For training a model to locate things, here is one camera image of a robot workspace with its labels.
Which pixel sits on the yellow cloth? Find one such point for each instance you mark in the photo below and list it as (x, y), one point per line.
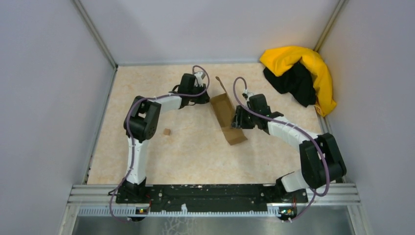
(280, 60)

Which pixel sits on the aluminium front rail frame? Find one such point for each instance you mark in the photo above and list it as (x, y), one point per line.
(92, 210)

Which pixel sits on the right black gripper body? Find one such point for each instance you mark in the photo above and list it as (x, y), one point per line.
(246, 119)

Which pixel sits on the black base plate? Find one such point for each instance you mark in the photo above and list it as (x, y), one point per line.
(219, 197)

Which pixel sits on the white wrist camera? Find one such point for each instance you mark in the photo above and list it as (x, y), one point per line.
(200, 75)
(247, 95)

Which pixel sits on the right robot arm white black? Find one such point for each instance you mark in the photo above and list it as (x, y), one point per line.
(320, 159)

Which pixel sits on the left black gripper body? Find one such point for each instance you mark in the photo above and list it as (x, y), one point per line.
(198, 99)

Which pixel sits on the black cloth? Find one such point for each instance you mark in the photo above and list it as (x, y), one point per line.
(297, 81)

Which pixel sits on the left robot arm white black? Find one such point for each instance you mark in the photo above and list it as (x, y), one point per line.
(141, 124)

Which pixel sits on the small brown cardboard scrap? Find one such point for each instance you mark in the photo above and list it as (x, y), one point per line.
(167, 132)

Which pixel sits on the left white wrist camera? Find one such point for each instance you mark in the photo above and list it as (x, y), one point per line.
(200, 75)

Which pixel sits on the right corner aluminium post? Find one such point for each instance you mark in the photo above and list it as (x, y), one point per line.
(330, 24)

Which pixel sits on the brown cardboard box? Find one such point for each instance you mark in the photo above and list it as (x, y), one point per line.
(224, 111)

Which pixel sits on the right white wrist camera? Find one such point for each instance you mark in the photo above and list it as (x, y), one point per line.
(247, 95)

